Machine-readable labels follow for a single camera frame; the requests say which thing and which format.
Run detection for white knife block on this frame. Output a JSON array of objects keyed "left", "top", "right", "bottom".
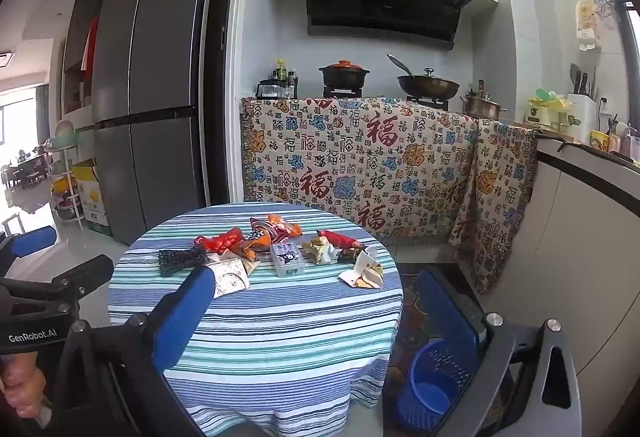
[{"left": 566, "top": 64, "right": 601, "bottom": 145}]

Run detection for black patterned wrapper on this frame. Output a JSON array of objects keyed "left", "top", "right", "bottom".
[{"left": 157, "top": 246, "right": 210, "bottom": 278}]

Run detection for person's left hand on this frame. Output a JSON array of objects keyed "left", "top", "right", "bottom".
[{"left": 0, "top": 351, "right": 51, "bottom": 425}]

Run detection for patterned floor mat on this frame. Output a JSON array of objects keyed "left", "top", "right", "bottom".
[{"left": 382, "top": 262, "right": 481, "bottom": 437}]

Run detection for white base cabinet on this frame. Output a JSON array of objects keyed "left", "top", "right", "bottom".
[{"left": 500, "top": 137, "right": 640, "bottom": 398}]

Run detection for yellow and brown snack packet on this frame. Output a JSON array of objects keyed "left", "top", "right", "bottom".
[{"left": 301, "top": 237, "right": 341, "bottom": 266}]

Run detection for red sausage wrapper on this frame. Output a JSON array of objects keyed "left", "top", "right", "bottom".
[{"left": 316, "top": 229, "right": 362, "bottom": 250}]

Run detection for large printed blanket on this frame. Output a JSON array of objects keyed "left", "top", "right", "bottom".
[{"left": 240, "top": 96, "right": 481, "bottom": 248}]

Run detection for wall shelf unit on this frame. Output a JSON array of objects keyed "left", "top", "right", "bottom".
[{"left": 60, "top": 0, "right": 113, "bottom": 118}]

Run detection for round table with striped tablecloth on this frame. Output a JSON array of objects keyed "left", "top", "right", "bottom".
[{"left": 107, "top": 203, "right": 405, "bottom": 437}]

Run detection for orange and white plastic bag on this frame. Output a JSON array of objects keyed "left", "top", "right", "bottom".
[{"left": 239, "top": 213, "right": 304, "bottom": 263}]

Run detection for dark wok with lid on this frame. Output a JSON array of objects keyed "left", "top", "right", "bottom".
[{"left": 386, "top": 53, "right": 461, "bottom": 100}]

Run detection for gas stove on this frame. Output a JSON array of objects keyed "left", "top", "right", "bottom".
[{"left": 322, "top": 86, "right": 451, "bottom": 110}]

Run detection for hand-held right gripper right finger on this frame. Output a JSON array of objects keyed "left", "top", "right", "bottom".
[{"left": 417, "top": 267, "right": 583, "bottom": 437}]

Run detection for yellow cardboard box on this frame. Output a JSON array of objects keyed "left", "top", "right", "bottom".
[{"left": 70, "top": 159, "right": 113, "bottom": 238}]

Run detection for white and orange packet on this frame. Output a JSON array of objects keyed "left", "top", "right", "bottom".
[{"left": 337, "top": 251, "right": 385, "bottom": 290}]

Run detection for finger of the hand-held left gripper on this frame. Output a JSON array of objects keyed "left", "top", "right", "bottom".
[
  {"left": 47, "top": 254, "right": 115, "bottom": 300},
  {"left": 0, "top": 226, "right": 57, "bottom": 274}
]

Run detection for wooden dining table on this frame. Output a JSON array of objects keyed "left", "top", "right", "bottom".
[{"left": 0, "top": 149, "right": 51, "bottom": 190}]

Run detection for cream snack packet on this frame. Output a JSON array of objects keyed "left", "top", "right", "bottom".
[{"left": 205, "top": 253, "right": 251, "bottom": 300}]

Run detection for small printed blanket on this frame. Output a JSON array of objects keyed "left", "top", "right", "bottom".
[{"left": 447, "top": 117, "right": 543, "bottom": 295}]

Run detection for grey refrigerator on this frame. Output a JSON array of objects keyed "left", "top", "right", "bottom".
[{"left": 90, "top": 0, "right": 223, "bottom": 245}]

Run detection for window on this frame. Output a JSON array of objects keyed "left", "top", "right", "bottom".
[{"left": 600, "top": 0, "right": 640, "bottom": 158}]

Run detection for black crumpled wrapper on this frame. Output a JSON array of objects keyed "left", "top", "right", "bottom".
[{"left": 336, "top": 244, "right": 381, "bottom": 266}]

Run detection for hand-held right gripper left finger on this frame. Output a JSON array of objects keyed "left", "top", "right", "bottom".
[{"left": 52, "top": 264, "right": 217, "bottom": 437}]

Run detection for steel pot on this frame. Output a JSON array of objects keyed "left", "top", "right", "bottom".
[{"left": 460, "top": 89, "right": 508, "bottom": 122}]

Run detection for white plastic box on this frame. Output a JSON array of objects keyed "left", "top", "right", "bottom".
[{"left": 270, "top": 241, "right": 307, "bottom": 279}]

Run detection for blue plastic basket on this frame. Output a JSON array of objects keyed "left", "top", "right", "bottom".
[{"left": 395, "top": 339, "right": 483, "bottom": 437}]

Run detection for round storage rack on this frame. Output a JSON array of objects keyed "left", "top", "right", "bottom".
[{"left": 47, "top": 119, "right": 86, "bottom": 233}]

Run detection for black clay pot orange lid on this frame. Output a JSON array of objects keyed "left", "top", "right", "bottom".
[{"left": 318, "top": 59, "right": 372, "bottom": 90}]

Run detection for black range hood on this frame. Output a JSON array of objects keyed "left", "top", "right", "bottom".
[{"left": 300, "top": 0, "right": 473, "bottom": 50}]

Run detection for cream appliance with yellow lids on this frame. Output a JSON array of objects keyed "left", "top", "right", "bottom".
[{"left": 522, "top": 89, "right": 573, "bottom": 132}]

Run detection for wall hook with bag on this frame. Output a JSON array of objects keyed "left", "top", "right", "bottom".
[{"left": 574, "top": 0, "right": 616, "bottom": 52}]

